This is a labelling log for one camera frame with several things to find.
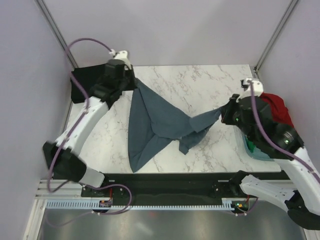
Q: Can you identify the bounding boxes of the blue-grey t-shirt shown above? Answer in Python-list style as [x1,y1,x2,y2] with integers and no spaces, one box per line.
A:
[127,81,221,172]

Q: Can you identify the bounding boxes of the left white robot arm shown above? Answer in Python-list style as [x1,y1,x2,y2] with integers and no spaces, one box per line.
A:
[42,54,136,197]

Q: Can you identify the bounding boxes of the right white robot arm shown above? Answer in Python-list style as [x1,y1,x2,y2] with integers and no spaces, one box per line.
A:
[221,94,320,231]

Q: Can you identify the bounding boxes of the folded black t-shirt stack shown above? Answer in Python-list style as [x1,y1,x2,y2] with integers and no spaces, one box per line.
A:
[70,64,105,104]

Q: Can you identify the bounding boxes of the green t-shirt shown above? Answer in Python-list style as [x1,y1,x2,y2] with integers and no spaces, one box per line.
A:
[245,138,256,153]

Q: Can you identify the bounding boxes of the red t-shirt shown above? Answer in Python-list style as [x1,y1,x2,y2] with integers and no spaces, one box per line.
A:
[260,92,294,128]

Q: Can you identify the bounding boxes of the teal plastic basket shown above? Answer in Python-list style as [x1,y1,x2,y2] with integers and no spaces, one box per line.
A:
[241,133,274,162]

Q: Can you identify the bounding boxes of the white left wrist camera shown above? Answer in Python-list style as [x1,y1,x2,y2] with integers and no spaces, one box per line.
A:
[109,49,132,69]

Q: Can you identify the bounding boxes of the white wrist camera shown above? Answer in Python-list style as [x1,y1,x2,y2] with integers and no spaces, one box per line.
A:
[109,49,132,69]
[239,77,264,99]

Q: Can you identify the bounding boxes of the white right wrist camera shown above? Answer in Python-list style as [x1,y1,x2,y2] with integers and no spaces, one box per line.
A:
[239,77,264,99]

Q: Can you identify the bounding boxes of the left aluminium frame post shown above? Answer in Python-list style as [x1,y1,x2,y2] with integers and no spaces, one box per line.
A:
[34,0,78,69]

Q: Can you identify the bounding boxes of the aluminium frame post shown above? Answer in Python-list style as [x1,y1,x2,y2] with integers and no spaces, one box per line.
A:
[251,0,300,75]
[34,0,78,69]

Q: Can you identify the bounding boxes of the right aluminium frame post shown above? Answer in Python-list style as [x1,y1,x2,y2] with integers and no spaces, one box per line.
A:
[251,0,300,75]

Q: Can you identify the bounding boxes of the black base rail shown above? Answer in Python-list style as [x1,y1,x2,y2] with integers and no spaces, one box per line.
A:
[79,172,291,207]

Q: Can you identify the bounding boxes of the aluminium front frame profile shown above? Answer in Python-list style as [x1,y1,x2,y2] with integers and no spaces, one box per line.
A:
[35,179,83,200]

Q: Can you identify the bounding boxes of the white slotted cable duct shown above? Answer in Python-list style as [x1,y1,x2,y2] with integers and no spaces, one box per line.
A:
[45,199,245,211]

